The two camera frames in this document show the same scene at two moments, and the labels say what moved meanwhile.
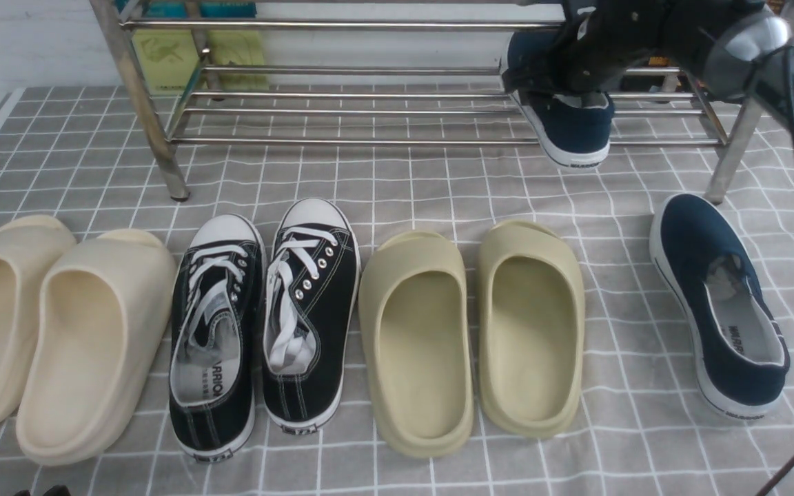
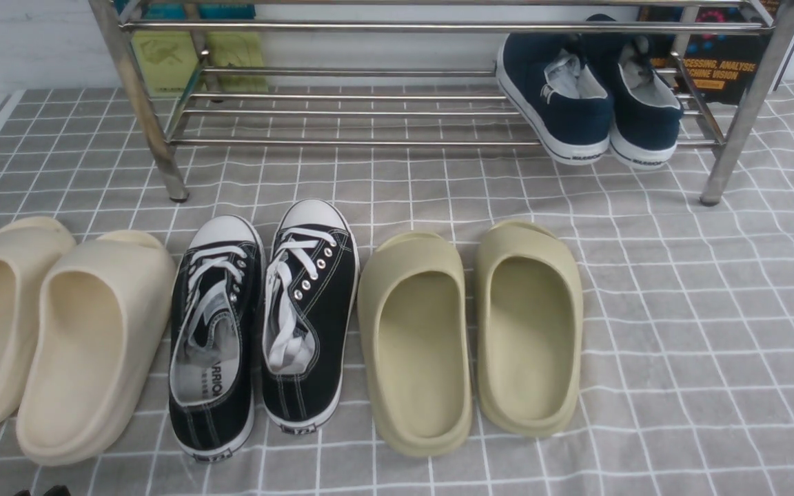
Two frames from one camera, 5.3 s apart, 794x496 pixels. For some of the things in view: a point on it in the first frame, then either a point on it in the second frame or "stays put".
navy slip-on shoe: [726, 310] → [647, 111]
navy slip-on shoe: [575, 128] stays put
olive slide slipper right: [531, 328] stays put
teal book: [209, 9] stays put
